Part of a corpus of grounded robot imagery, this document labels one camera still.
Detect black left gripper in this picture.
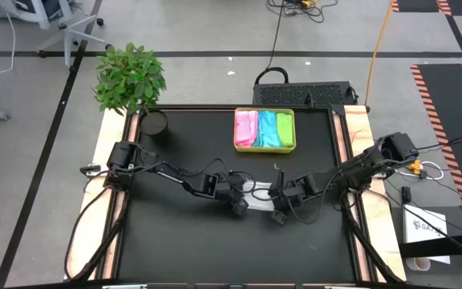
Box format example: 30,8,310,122
216,170,250,218

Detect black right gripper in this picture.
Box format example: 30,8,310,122
268,177,302,226

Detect white microfiber towel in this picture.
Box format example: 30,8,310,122
241,180,277,213

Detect yellow plastic bin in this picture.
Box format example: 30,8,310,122
233,107,297,154

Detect pink microfiber towel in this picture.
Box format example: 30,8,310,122
233,109,260,148

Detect light blue microfiber towel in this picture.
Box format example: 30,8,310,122
257,110,283,148

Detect lime green microfiber towel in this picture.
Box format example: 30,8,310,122
274,112,295,148

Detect wooden table side board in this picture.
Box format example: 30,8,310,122
333,104,407,283
65,107,136,283

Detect black perforated computer case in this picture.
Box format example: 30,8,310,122
252,81,355,108

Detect white printed booklet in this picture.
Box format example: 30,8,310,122
402,204,452,265

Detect yellow power splitter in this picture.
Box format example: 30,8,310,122
406,159,424,176

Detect beige tape roll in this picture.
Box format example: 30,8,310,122
406,256,432,272

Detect green potted plant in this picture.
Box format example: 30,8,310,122
93,42,169,136

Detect grey office chair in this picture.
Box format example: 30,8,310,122
0,0,112,68

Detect black aluminium table frame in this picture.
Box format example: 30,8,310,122
64,103,407,289

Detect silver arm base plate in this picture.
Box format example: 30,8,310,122
79,162,136,180
369,167,395,180

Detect black power cable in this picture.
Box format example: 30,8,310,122
253,0,291,87

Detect black strap bar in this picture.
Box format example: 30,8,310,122
398,231,462,259

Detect black floor cable bundle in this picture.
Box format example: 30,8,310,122
266,0,339,24

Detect yellow extension cable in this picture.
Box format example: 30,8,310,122
365,0,395,106

